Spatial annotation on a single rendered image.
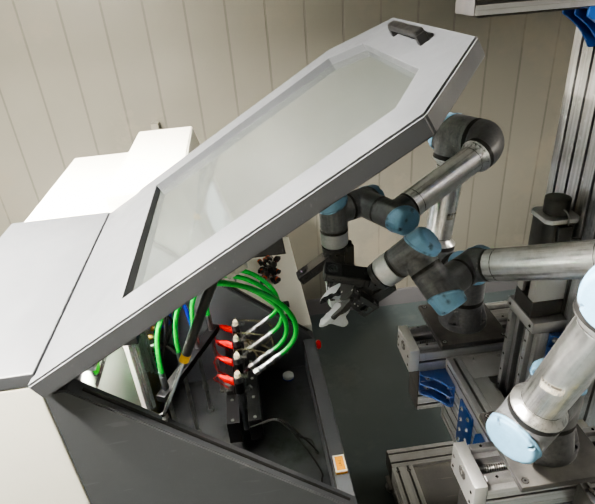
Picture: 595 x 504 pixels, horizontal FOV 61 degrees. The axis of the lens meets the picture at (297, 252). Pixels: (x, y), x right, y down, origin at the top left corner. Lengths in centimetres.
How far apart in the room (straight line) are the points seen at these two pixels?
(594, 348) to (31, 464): 106
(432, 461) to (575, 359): 144
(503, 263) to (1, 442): 106
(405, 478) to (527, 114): 217
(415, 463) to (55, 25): 265
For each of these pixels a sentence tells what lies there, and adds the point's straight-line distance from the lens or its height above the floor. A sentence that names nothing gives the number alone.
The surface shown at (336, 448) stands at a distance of 146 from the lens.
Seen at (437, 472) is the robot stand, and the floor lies 21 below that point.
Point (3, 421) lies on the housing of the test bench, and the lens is 111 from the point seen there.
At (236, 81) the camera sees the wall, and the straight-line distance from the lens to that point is 286.
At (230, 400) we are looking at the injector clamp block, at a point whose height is 98.
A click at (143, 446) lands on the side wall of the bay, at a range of 111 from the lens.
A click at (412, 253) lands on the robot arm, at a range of 113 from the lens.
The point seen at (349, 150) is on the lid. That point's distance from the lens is 81.
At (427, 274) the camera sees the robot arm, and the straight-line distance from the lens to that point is 113.
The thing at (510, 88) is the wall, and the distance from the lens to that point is 327.
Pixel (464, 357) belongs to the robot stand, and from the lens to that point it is 175.
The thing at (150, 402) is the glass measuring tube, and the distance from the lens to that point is 155.
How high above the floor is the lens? 208
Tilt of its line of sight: 29 degrees down
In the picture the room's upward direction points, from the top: 5 degrees counter-clockwise
